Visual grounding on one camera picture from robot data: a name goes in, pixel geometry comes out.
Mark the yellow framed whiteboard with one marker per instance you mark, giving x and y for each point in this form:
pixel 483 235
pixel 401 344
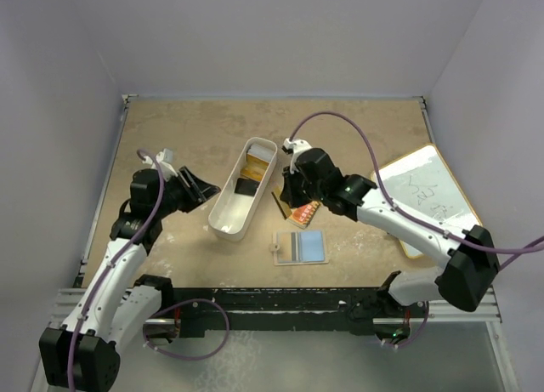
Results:
pixel 422 184

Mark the white credit card stack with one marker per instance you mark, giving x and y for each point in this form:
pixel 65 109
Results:
pixel 260 152

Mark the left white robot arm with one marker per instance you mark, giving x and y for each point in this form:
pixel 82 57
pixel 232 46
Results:
pixel 84 352

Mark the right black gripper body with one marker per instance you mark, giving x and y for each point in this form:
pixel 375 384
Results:
pixel 313 191

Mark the black card in tray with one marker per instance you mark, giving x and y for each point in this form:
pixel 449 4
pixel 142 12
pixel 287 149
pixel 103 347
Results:
pixel 246 187

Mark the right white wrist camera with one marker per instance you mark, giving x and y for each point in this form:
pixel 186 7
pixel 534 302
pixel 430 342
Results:
pixel 295 147

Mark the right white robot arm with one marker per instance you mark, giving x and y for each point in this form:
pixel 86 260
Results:
pixel 464 264

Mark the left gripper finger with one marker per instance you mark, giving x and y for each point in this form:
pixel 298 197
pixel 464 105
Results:
pixel 188 182
pixel 202 190

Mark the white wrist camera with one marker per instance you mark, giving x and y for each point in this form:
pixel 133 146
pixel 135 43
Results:
pixel 164 163
pixel 295 147

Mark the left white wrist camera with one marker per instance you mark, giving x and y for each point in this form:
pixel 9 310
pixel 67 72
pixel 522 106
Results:
pixel 164 163

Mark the white oblong plastic tray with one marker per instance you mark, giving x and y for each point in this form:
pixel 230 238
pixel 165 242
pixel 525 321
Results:
pixel 232 213

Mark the orange spiral notebook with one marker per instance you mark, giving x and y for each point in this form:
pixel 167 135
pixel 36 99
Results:
pixel 302 216

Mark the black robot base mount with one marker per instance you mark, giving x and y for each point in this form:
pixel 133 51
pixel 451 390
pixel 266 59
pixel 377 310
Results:
pixel 192 311

